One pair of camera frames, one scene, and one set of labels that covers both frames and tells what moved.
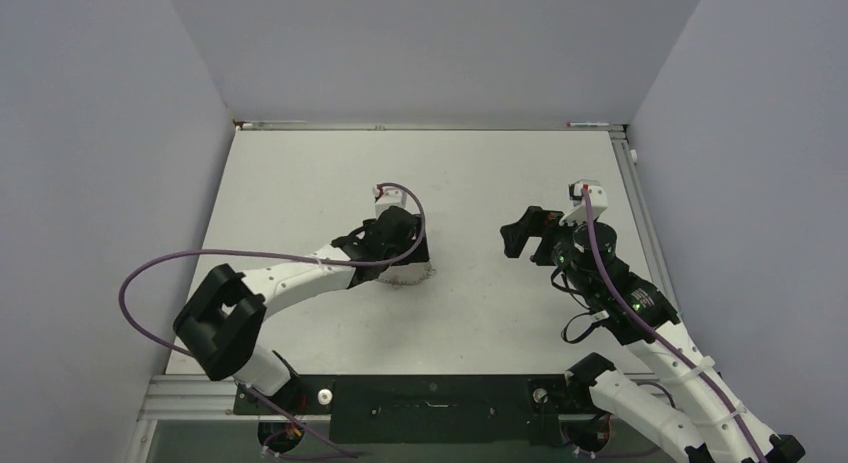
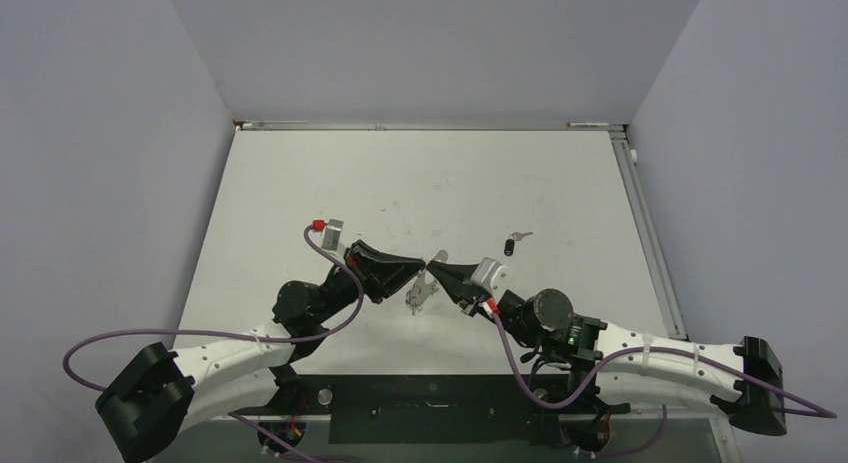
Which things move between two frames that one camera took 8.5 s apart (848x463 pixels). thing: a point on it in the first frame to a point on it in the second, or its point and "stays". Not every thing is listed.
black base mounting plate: [423, 409] stays
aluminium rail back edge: [423, 126] stays
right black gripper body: [543, 223] to [479, 288]
